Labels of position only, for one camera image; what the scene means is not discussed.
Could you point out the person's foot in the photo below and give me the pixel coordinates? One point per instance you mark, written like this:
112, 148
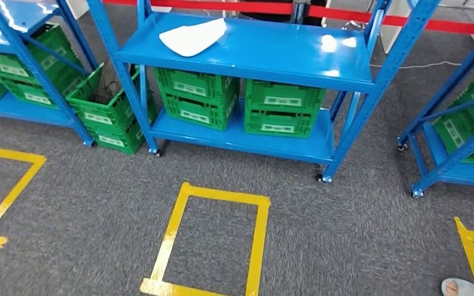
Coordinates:
458, 288

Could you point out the yellow tape square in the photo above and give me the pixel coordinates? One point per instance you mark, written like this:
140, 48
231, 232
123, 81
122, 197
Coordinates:
257, 245

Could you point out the red barrier belt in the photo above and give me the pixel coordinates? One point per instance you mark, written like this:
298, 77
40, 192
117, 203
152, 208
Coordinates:
220, 5
445, 25

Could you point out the white desk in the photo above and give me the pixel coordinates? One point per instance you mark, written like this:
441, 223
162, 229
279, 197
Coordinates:
77, 8
390, 36

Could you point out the blue steel shelf rack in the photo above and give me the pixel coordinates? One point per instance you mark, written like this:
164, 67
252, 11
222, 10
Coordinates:
24, 112
466, 173
261, 49

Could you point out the white triangular panel part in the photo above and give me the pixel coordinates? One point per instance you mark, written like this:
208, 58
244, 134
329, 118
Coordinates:
192, 36

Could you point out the dark barrier post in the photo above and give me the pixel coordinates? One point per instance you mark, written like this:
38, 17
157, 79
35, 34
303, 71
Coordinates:
299, 12

